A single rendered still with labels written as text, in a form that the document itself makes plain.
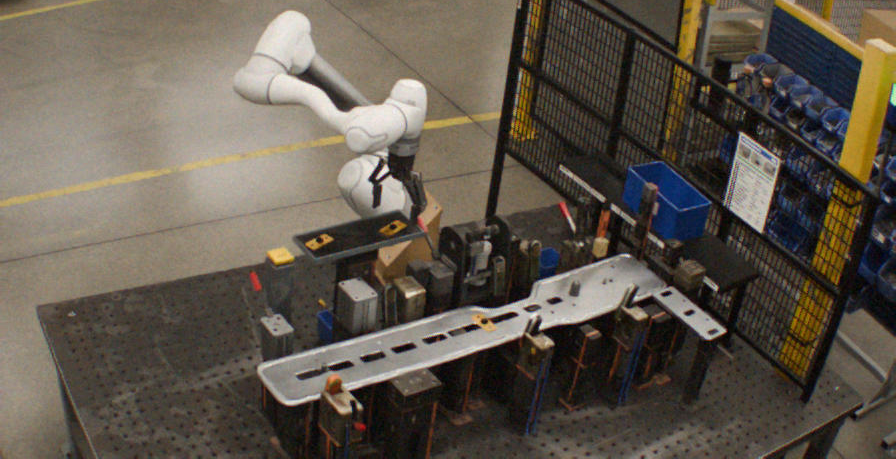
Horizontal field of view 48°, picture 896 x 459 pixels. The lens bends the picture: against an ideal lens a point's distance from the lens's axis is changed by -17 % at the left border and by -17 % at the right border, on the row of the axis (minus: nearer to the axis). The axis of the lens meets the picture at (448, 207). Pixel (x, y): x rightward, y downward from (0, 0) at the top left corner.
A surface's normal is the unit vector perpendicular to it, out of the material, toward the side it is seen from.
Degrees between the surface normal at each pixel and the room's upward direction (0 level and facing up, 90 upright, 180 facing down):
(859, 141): 88
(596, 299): 0
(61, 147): 0
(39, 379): 0
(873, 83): 90
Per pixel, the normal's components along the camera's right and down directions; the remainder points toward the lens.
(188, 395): 0.12, -0.86
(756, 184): -0.82, 0.20
